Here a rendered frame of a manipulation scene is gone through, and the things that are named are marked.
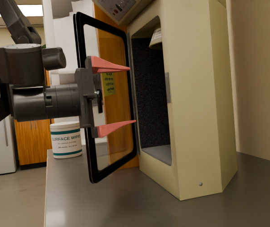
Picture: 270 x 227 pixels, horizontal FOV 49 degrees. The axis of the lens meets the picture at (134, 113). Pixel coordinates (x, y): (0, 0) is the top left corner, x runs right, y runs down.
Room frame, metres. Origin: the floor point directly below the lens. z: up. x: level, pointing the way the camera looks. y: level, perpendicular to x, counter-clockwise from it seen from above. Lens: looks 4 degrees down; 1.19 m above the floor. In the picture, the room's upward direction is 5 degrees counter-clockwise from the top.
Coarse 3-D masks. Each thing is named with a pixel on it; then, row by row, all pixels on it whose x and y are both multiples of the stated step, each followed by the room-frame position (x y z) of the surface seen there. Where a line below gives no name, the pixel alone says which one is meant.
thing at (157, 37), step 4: (160, 24) 0.79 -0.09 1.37; (156, 28) 0.80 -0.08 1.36; (160, 28) 0.78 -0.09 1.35; (156, 32) 0.79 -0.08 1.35; (160, 32) 0.78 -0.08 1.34; (152, 36) 0.81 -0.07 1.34; (156, 36) 0.79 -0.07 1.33; (160, 36) 0.77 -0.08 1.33; (152, 40) 0.80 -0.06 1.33; (156, 40) 0.78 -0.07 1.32; (160, 40) 0.77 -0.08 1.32; (152, 44) 0.79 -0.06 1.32; (156, 44) 0.87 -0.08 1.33; (160, 44) 0.89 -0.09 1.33; (152, 48) 0.86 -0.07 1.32; (156, 48) 0.88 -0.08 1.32; (160, 48) 0.89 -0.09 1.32
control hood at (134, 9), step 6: (96, 0) 0.92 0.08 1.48; (138, 0) 0.74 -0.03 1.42; (144, 0) 0.72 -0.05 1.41; (150, 0) 0.73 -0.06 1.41; (132, 6) 0.79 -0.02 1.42; (138, 6) 0.77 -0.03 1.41; (144, 6) 0.77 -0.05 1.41; (108, 12) 0.93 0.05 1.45; (132, 12) 0.82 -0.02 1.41; (138, 12) 0.82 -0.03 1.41; (114, 18) 0.94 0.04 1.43; (126, 18) 0.88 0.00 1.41; (132, 18) 0.89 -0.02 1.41; (120, 24) 0.95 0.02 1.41; (126, 24) 0.95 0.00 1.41
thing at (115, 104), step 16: (96, 32) 0.77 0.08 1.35; (96, 48) 0.76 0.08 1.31; (112, 48) 0.85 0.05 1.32; (80, 64) 0.68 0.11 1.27; (96, 80) 0.74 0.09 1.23; (112, 80) 0.83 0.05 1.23; (112, 96) 0.82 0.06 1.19; (128, 96) 0.94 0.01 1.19; (96, 112) 0.73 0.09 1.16; (112, 112) 0.81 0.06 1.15; (128, 112) 0.92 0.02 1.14; (128, 128) 0.91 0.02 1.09; (96, 144) 0.71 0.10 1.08; (112, 144) 0.79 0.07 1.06; (128, 144) 0.90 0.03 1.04; (112, 160) 0.79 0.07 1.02
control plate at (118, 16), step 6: (102, 0) 0.88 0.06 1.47; (108, 0) 0.86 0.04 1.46; (114, 0) 0.83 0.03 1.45; (120, 0) 0.80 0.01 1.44; (126, 0) 0.78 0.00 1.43; (132, 0) 0.76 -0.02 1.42; (102, 6) 0.92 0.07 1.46; (108, 6) 0.89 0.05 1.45; (114, 6) 0.86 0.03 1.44; (120, 6) 0.83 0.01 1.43; (126, 6) 0.81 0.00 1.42; (114, 12) 0.89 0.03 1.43; (120, 12) 0.87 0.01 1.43; (126, 12) 0.84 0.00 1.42; (120, 18) 0.90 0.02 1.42
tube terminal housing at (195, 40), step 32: (160, 0) 0.68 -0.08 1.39; (192, 0) 0.69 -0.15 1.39; (224, 0) 0.85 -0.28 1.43; (192, 32) 0.68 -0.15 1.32; (224, 32) 0.83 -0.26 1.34; (192, 64) 0.68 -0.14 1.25; (224, 64) 0.80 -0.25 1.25; (192, 96) 0.68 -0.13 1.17; (224, 96) 0.78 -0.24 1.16; (192, 128) 0.68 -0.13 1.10; (224, 128) 0.76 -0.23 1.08; (192, 160) 0.68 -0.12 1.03; (224, 160) 0.74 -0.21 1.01; (192, 192) 0.68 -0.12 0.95
